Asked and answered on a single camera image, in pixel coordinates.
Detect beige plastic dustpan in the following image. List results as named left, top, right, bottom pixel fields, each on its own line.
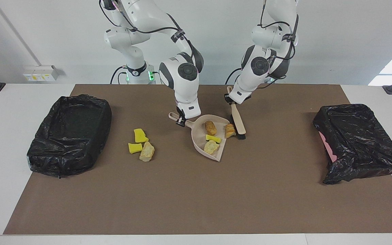
left=168, top=112, right=231, bottom=162

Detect beige hand brush black bristles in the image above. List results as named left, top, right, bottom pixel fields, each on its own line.
left=227, top=86, right=246, bottom=140

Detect pale round bread chunk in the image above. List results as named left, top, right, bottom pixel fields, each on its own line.
left=203, top=140, right=220, bottom=155

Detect large yellow sponge piece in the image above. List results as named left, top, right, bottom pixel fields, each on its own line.
left=134, top=128, right=149, bottom=143

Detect pale angular bread chunk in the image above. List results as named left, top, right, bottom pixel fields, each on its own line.
left=139, top=142, right=155, bottom=162

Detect bin lined with black bag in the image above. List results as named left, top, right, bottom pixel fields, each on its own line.
left=27, top=95, right=112, bottom=177

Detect pink bin with black bag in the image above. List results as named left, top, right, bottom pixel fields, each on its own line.
left=312, top=104, right=392, bottom=185

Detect brown table mat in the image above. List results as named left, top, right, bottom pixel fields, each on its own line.
left=3, top=84, right=392, bottom=235

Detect black base power cable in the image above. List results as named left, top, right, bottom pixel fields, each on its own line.
left=225, top=67, right=242, bottom=85
left=110, top=66, right=128, bottom=84

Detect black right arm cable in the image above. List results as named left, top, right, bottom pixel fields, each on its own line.
left=99, top=0, right=200, bottom=74

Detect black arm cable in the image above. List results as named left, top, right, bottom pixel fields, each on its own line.
left=99, top=0, right=200, bottom=74
left=232, top=0, right=300, bottom=89

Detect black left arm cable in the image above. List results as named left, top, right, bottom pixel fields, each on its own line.
left=232, top=0, right=300, bottom=89

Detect white wall socket box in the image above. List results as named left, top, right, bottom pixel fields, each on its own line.
left=23, top=65, right=60, bottom=82

